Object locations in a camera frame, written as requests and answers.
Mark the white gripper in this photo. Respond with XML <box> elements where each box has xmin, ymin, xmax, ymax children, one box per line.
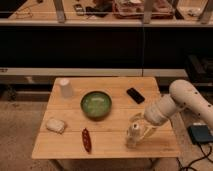
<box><xmin>129</xmin><ymin>101</ymin><xmax>172</xmax><ymax>139</ymax></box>

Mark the white bottle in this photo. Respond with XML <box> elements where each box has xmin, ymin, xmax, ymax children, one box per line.
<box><xmin>126</xmin><ymin>122</ymin><xmax>140</xmax><ymax>148</ymax></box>

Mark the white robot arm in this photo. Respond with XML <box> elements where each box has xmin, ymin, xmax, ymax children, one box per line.
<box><xmin>127</xmin><ymin>80</ymin><xmax>213</xmax><ymax>142</ymax></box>

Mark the green ceramic bowl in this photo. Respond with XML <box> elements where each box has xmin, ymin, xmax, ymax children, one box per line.
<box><xmin>80</xmin><ymin>91</ymin><xmax>112</xmax><ymax>120</ymax></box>

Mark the black phone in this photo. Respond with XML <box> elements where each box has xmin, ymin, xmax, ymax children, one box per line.
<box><xmin>127</xmin><ymin>88</ymin><xmax>145</xmax><ymax>104</ymax></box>

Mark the black box on floor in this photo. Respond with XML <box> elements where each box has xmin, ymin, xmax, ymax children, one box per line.
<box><xmin>187</xmin><ymin>125</ymin><xmax>213</xmax><ymax>144</ymax></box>

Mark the wooden table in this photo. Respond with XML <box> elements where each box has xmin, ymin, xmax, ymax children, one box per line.
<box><xmin>32</xmin><ymin>77</ymin><xmax>180</xmax><ymax>159</ymax></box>

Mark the red chili pepper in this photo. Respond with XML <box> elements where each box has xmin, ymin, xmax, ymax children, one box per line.
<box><xmin>82</xmin><ymin>128</ymin><xmax>92</xmax><ymax>153</ymax></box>

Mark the white upside-down cup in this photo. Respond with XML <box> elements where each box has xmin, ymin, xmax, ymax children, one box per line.
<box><xmin>59</xmin><ymin>78</ymin><xmax>73</xmax><ymax>98</ymax></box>

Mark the white sponge block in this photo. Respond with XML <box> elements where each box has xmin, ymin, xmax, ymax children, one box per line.
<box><xmin>45</xmin><ymin>118</ymin><xmax>66</xmax><ymax>134</ymax></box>

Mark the tray with items on shelf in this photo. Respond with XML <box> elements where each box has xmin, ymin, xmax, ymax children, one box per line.
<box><xmin>112</xmin><ymin>0</ymin><xmax>174</xmax><ymax>19</ymax></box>

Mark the dark device on shelf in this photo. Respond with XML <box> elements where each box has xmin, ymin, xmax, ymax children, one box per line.
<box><xmin>73</xmin><ymin>4</ymin><xmax>85</xmax><ymax>16</ymax></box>

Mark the black cable on floor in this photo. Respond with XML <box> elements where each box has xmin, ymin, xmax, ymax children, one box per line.
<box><xmin>175</xmin><ymin>143</ymin><xmax>213</xmax><ymax>171</ymax></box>

